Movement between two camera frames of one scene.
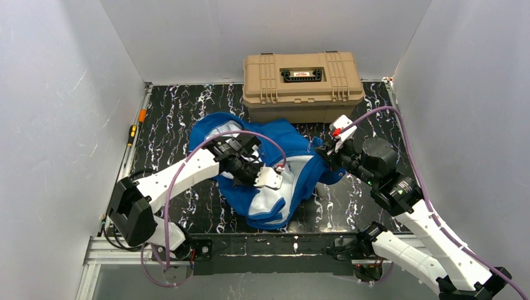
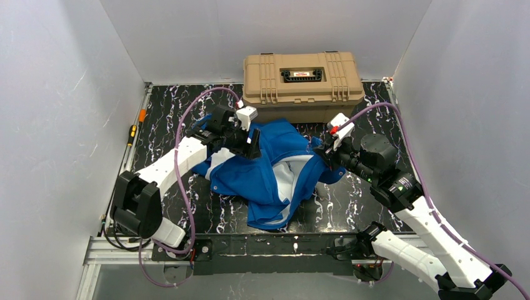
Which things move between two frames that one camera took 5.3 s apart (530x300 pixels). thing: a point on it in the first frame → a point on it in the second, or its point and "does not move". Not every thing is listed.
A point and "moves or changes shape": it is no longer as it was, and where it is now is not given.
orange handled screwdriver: (142, 114) does not move
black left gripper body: (252, 174) → (252, 147)
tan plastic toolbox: (304, 87) does not move
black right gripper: (331, 152) does not move
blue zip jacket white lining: (304, 164) moves or changes shape
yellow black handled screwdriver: (132, 134) does not move
